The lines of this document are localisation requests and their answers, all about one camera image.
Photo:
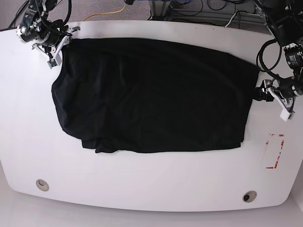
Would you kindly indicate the right table grommet hole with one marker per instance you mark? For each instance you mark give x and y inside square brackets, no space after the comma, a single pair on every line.
[249,196]

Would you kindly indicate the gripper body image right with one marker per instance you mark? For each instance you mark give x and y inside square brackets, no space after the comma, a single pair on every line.
[285,92]

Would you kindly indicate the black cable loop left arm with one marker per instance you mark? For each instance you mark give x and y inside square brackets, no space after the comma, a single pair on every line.
[268,58]

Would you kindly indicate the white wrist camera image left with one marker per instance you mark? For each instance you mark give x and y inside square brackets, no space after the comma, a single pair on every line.
[54,62]

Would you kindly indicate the table grommet hole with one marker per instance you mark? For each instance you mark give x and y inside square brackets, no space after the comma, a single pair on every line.
[249,196]
[42,185]

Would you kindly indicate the black t-shirt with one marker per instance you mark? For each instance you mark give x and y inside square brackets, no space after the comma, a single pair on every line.
[150,96]

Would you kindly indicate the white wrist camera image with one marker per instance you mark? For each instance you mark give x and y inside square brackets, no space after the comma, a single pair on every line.
[285,115]
[54,62]

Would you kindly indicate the red tape rectangle marking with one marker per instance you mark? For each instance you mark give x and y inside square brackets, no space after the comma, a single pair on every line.
[273,150]

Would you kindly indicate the aluminium frame stand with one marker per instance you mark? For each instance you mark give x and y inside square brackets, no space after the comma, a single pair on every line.
[159,9]

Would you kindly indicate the left table grommet hole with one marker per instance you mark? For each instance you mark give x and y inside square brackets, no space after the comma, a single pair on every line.
[42,185]

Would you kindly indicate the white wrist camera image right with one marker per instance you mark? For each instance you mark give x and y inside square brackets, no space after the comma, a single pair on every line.
[285,115]

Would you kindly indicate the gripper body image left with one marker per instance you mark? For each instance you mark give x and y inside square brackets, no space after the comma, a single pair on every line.
[51,46]

